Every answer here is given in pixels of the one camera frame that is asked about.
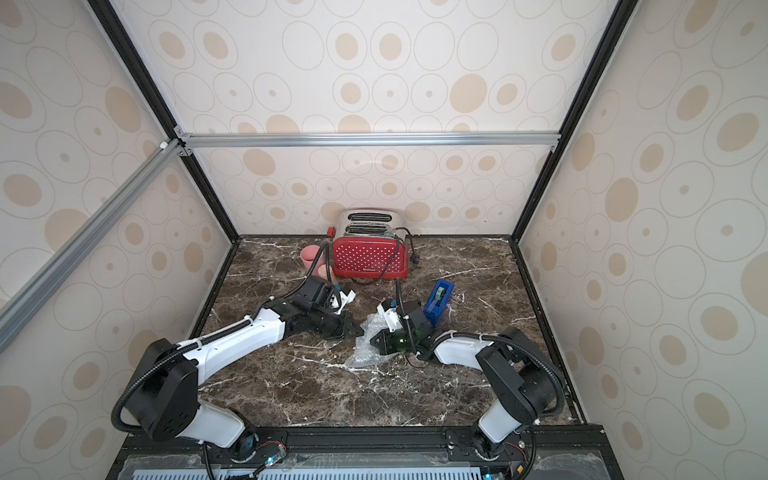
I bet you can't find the clear bubble wrap sheet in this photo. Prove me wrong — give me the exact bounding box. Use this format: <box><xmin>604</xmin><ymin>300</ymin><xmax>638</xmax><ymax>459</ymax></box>
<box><xmin>344</xmin><ymin>313</ymin><xmax>396</xmax><ymax>369</ymax></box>

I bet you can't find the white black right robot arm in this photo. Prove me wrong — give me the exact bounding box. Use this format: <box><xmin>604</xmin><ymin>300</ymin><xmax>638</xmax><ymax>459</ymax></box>
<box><xmin>370</xmin><ymin>300</ymin><xmax>566</xmax><ymax>447</ymax></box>

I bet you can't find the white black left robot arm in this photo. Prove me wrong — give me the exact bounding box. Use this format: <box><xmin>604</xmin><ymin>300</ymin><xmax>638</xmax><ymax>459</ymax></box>
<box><xmin>110</xmin><ymin>275</ymin><xmax>363</xmax><ymax>462</ymax></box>

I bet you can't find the small bottle with peach cap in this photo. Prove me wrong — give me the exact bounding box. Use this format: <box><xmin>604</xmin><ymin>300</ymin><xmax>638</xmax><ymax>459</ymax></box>
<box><xmin>315</xmin><ymin>263</ymin><xmax>332</xmax><ymax>281</ymax></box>

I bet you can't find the blue tape dispenser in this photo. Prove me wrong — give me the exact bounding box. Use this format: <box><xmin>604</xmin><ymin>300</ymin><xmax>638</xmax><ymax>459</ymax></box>
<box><xmin>423</xmin><ymin>279</ymin><xmax>454</xmax><ymax>328</ymax></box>

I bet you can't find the pink plastic cup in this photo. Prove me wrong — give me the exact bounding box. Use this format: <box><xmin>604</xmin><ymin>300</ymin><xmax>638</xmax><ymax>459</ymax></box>
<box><xmin>300</xmin><ymin>245</ymin><xmax>325</xmax><ymax>275</ymax></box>

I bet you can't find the red polka dot toaster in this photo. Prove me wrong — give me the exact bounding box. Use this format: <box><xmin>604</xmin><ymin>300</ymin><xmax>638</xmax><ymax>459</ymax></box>
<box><xmin>329</xmin><ymin>208</ymin><xmax>409</xmax><ymax>280</ymax></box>

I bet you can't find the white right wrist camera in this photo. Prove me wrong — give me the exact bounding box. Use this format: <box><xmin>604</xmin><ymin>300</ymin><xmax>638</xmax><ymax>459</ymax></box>
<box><xmin>374</xmin><ymin>301</ymin><xmax>402</xmax><ymax>333</ymax></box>

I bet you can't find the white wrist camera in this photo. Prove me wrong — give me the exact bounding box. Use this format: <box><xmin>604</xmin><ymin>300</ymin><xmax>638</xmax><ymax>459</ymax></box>
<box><xmin>374</xmin><ymin>301</ymin><xmax>402</xmax><ymax>333</ymax></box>
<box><xmin>330</xmin><ymin>285</ymin><xmax>356</xmax><ymax>315</ymax></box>

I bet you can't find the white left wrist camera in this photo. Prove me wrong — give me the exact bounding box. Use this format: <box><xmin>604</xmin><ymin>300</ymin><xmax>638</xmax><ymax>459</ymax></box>
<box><xmin>330</xmin><ymin>285</ymin><xmax>356</xmax><ymax>315</ymax></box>

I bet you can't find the black toaster power cable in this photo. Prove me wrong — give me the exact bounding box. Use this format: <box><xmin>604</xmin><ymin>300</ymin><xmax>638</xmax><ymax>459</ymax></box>
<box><xmin>347</xmin><ymin>226</ymin><xmax>421</xmax><ymax>286</ymax></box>

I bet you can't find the horizontal aluminium frame bar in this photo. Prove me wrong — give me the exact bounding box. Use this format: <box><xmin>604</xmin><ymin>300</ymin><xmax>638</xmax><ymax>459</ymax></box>
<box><xmin>181</xmin><ymin>131</ymin><xmax>560</xmax><ymax>148</ymax></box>

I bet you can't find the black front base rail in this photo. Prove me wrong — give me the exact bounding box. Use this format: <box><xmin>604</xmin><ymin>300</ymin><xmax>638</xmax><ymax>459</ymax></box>
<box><xmin>107</xmin><ymin>425</ymin><xmax>623</xmax><ymax>479</ymax></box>

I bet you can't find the left slanted aluminium frame bar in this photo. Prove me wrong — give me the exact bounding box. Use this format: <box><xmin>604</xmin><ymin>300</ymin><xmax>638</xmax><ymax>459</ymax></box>
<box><xmin>1</xmin><ymin>139</ymin><xmax>181</xmax><ymax>350</ymax></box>

